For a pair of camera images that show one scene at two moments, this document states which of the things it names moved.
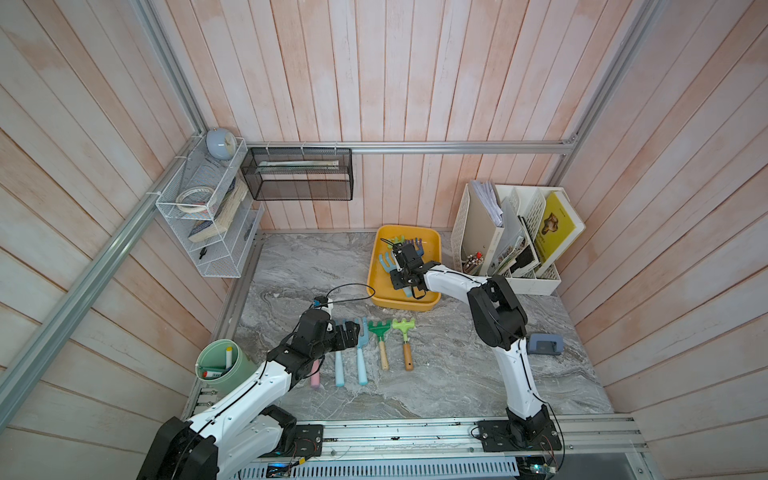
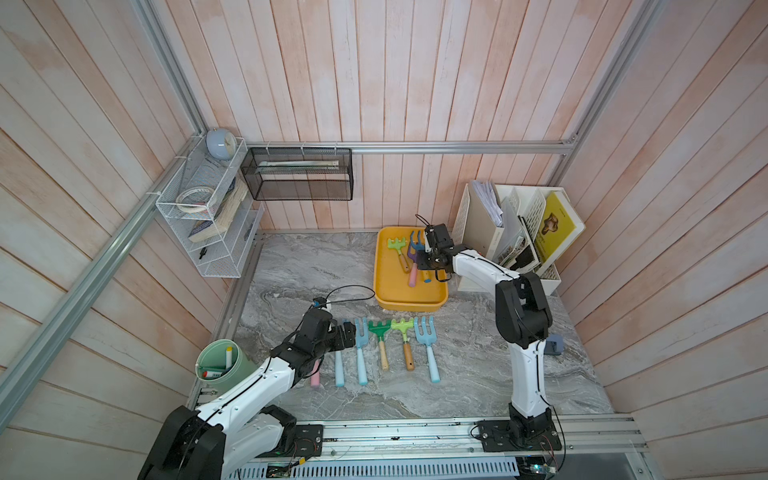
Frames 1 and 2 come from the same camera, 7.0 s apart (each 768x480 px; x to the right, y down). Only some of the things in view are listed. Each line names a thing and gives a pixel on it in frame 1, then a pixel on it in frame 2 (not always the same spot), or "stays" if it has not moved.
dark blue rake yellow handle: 418,245 stays
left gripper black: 342,343 stays
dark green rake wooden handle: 380,330 stays
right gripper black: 394,281 -> 421,264
